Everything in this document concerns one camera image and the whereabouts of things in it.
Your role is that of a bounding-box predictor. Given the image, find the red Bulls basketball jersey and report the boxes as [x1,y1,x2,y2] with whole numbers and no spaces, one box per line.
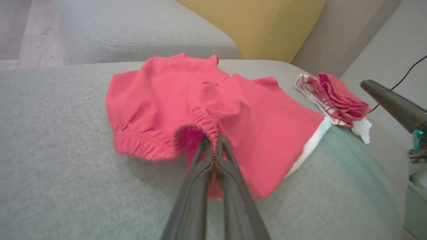
[295,73,372,145]

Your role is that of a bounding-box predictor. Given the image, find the yellow sofa back cushion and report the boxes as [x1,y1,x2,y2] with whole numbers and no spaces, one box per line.
[177,0,327,64]

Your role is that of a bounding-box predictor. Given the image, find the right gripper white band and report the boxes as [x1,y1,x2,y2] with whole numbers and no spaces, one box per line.
[360,79,427,164]

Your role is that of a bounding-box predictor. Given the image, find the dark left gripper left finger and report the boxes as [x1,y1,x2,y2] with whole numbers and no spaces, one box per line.
[160,137,214,240]

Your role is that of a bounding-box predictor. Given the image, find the red shorts with white stripe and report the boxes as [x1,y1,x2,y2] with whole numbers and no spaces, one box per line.
[106,53,332,200]

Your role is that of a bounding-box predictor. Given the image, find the taupe panel behind sofa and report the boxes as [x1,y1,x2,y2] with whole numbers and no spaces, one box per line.
[292,0,402,79]

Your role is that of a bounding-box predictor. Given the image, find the large grey sofa chaise cushion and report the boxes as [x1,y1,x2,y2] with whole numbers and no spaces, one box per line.
[0,59,411,240]

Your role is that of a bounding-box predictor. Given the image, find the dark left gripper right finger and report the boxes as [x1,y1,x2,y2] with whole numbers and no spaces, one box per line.
[216,136,271,240]

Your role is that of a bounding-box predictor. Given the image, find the grey sofa seat cushion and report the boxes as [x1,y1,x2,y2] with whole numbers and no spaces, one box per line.
[55,0,239,64]

